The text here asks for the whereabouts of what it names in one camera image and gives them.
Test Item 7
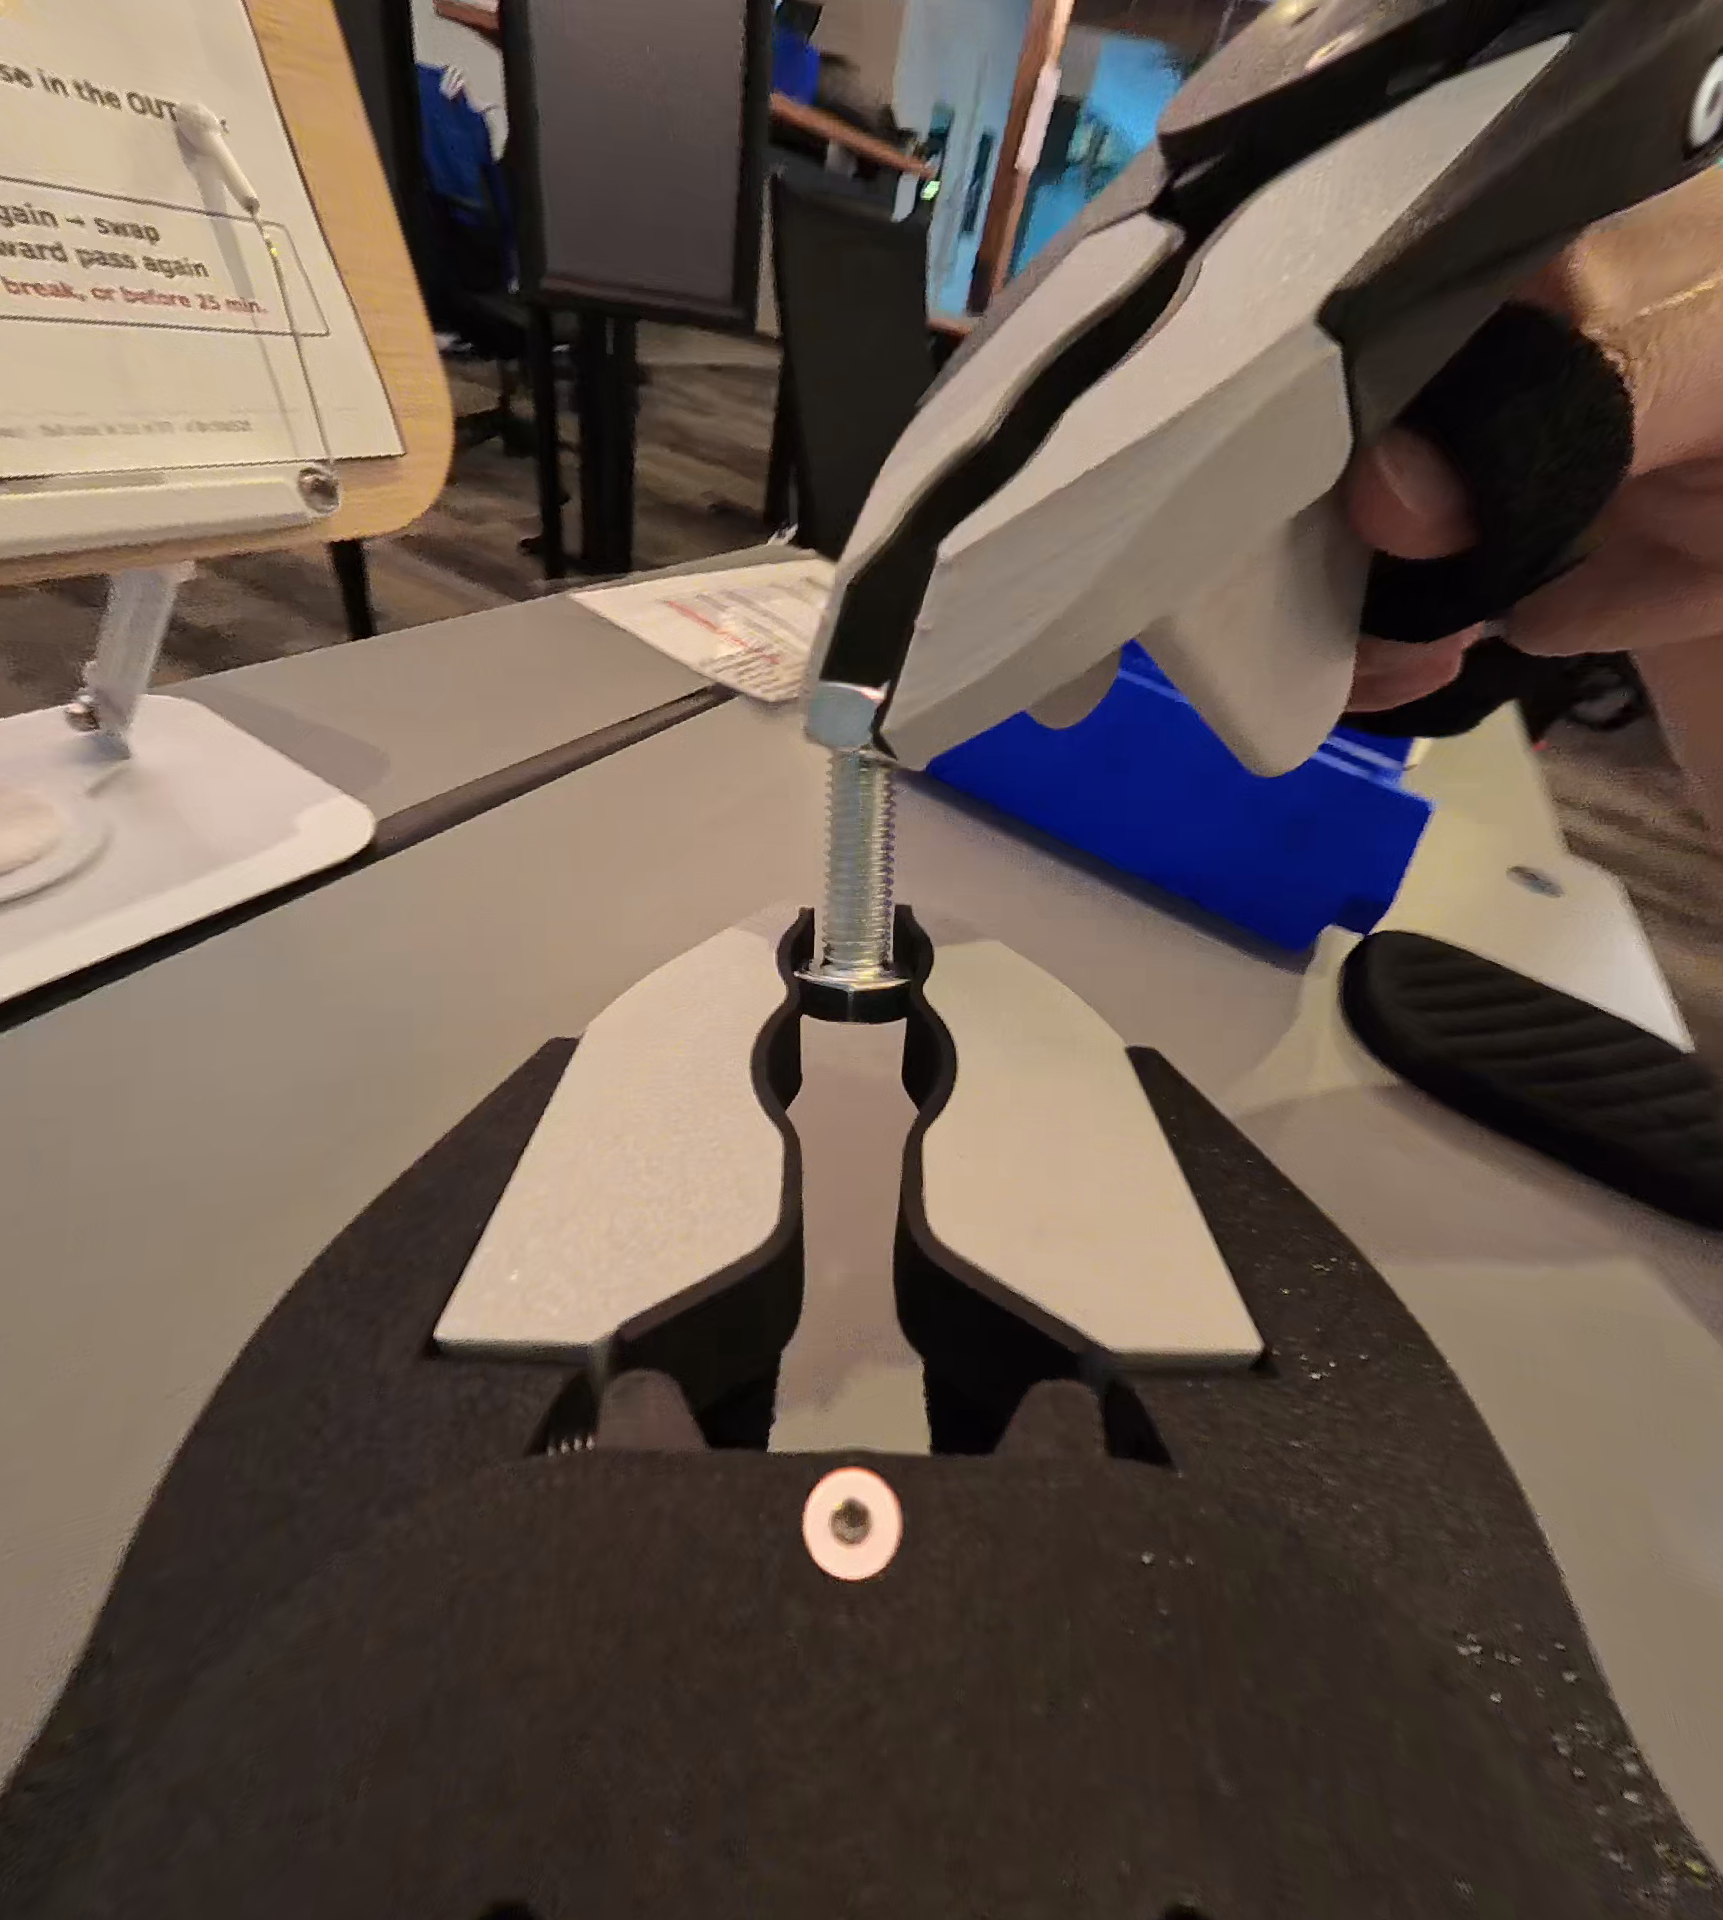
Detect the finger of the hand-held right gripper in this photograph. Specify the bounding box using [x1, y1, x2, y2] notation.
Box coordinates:
[874, 33, 1571, 769]
[808, 142, 1200, 708]

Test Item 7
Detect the blue jacket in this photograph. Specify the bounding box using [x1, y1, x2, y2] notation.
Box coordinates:
[419, 61, 517, 347]

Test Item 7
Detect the wood and white document stand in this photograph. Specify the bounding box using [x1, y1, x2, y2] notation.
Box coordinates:
[0, 0, 457, 1044]

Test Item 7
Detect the printed instruction poster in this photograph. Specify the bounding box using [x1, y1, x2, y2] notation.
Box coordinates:
[0, 0, 405, 490]

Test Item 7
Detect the laminated instruction sheet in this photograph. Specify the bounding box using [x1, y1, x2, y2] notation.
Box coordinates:
[572, 556, 840, 705]

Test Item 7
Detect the black framed display easel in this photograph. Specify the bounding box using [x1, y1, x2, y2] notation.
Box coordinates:
[500, 0, 780, 579]

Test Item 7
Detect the blue plastic bin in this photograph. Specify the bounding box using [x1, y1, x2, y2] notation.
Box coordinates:
[926, 645, 1434, 953]

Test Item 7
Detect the black wrist rest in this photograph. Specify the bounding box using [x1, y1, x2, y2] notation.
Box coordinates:
[1340, 930, 1723, 1234]

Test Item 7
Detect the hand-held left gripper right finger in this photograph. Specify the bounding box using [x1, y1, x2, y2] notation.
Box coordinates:
[897, 916, 1267, 1434]

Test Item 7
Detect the silver hex bolt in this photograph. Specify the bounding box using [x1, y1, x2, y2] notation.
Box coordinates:
[793, 748, 939, 1030]

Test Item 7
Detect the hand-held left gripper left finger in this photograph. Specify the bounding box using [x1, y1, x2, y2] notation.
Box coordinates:
[430, 922, 804, 1449]

